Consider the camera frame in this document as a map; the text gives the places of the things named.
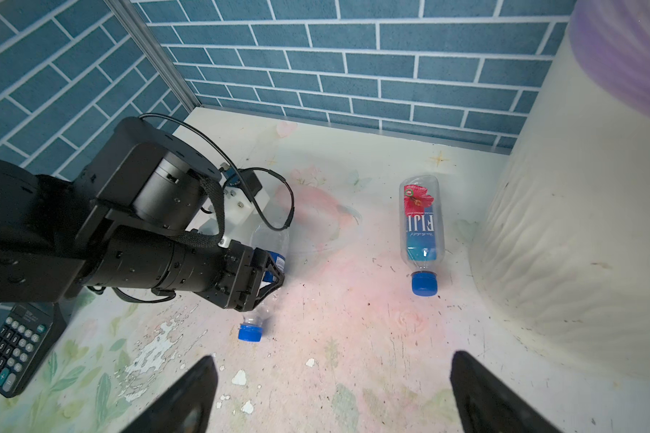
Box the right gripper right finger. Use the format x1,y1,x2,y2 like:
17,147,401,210
450,351,559,433

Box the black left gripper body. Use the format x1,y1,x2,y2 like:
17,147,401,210
211,240,271,311

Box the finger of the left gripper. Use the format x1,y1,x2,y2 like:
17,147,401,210
256,251,285,303

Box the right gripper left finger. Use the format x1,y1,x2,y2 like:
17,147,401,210
123,355,218,433

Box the blue label water bottle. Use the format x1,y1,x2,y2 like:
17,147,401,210
237,224,291,343

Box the blue red label bottle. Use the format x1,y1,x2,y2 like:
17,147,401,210
399,174,445,297

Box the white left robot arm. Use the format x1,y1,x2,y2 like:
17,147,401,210
0,114,285,312

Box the white bin with pink liner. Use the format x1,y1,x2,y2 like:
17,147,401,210
469,1,650,379

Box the black calculator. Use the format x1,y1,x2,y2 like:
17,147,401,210
0,302,67,399

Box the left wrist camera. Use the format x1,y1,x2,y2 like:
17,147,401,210
191,186,261,247

